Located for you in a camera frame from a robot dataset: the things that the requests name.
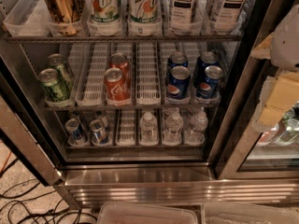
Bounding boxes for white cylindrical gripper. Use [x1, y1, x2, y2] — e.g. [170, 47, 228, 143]
[250, 5, 299, 133]

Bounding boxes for clear water bottle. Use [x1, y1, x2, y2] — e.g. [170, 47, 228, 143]
[185, 111, 208, 146]
[163, 111, 183, 147]
[139, 112, 158, 146]

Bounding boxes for right tea bottle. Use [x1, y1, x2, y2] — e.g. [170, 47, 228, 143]
[208, 0, 245, 34]

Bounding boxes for tea bottle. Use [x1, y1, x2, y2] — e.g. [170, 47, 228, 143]
[169, 0, 198, 29]
[208, 0, 245, 34]

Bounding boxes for glass fridge door right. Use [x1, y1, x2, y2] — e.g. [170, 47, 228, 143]
[206, 0, 298, 179]

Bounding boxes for left tea bottle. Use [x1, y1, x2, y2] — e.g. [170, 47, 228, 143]
[169, 0, 198, 29]

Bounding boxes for right 7up bottle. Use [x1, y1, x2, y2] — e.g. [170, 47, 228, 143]
[129, 0, 158, 24]

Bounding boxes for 7up bottle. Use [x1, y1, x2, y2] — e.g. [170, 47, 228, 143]
[88, 0, 121, 23]
[129, 0, 158, 24]

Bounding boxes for stainless steel fridge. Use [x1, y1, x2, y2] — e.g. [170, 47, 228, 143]
[0, 0, 299, 209]

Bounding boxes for left 7up bottle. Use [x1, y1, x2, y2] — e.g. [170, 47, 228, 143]
[88, 0, 121, 23]

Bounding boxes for empty top shelf tray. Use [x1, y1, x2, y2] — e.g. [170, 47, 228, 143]
[4, 0, 50, 37]

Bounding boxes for open fridge door left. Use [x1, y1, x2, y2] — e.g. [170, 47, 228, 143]
[0, 97, 61, 186]

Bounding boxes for rear right pepsi can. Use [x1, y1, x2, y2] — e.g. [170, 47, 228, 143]
[192, 51, 219, 87]

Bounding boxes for pepsi can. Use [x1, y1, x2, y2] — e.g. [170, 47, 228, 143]
[192, 51, 219, 87]
[166, 66, 191, 100]
[196, 65, 223, 99]
[166, 51, 188, 74]

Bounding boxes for front right pepsi can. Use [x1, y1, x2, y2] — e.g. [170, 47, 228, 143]
[196, 65, 223, 99]

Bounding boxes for rear left pepsi can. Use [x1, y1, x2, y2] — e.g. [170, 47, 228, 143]
[166, 51, 188, 74]

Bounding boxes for front left pepsi can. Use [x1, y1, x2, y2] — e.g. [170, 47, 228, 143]
[166, 66, 191, 100]

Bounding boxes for rear red coca-cola can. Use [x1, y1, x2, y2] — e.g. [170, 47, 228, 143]
[108, 52, 131, 85]

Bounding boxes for red coca-cola can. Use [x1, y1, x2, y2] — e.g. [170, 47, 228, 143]
[104, 68, 130, 101]
[108, 52, 131, 85]

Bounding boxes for right clear plastic bin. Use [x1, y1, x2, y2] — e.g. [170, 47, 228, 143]
[201, 202, 299, 224]

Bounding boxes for clear plastic bin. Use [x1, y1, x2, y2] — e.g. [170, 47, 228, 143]
[201, 202, 299, 224]
[96, 203, 198, 224]

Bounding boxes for front red coca-cola can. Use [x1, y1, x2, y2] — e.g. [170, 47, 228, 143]
[104, 68, 130, 101]

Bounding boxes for rear right blue silver can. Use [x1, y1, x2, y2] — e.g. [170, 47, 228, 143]
[93, 110, 109, 129]

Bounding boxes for blue silver can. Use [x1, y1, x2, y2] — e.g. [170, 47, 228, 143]
[65, 119, 87, 145]
[90, 119, 108, 146]
[68, 110, 88, 131]
[93, 110, 109, 129]

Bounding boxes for front right blue silver can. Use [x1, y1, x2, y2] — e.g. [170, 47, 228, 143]
[90, 119, 108, 146]

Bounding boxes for rear left blue silver can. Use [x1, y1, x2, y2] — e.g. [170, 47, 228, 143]
[68, 110, 88, 131]

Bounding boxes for front left blue silver can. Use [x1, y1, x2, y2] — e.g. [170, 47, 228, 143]
[65, 119, 87, 145]

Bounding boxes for left clear plastic bin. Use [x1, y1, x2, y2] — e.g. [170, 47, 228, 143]
[96, 203, 198, 224]

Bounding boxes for rear green soda can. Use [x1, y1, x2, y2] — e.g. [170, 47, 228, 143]
[48, 53, 74, 91]

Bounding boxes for green soda can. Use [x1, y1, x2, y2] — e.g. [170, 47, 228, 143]
[37, 68, 70, 103]
[48, 53, 74, 91]

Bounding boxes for gold tall can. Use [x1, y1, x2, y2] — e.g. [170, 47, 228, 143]
[45, 0, 85, 35]

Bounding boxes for front green soda can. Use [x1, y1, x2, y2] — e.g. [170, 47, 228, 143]
[37, 68, 70, 103]

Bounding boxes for orange floor cable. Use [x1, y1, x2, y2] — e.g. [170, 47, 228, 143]
[0, 150, 13, 175]

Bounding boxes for black floor cables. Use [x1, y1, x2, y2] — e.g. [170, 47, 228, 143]
[0, 157, 98, 224]

